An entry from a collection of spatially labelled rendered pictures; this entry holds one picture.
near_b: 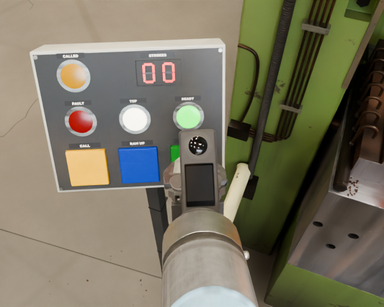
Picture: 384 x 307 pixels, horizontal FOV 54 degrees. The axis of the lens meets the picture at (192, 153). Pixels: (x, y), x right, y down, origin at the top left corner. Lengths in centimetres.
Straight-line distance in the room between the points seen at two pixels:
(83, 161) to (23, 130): 155
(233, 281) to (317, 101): 67
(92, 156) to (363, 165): 56
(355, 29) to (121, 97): 46
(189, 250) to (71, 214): 155
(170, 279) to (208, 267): 4
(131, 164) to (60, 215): 120
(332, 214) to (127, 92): 55
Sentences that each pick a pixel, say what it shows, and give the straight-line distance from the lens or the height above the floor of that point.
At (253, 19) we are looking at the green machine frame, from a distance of 85.
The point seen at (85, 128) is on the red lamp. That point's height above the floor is 108.
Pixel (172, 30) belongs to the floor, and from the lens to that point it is 274.
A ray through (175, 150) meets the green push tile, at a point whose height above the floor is 104.
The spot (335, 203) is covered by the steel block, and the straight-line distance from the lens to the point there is 91.
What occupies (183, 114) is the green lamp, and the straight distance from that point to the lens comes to 71.
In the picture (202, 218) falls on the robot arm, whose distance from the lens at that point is 42.
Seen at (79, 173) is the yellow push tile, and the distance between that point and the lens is 77.
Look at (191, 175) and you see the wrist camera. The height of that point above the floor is 124.
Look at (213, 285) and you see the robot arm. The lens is 34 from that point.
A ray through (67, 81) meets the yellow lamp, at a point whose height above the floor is 116.
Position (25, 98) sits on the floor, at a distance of 246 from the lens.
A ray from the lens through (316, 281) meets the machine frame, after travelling 133.
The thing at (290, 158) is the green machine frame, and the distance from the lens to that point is 113.
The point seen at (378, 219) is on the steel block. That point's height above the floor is 87.
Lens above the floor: 163
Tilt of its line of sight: 54 degrees down
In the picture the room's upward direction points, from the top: straight up
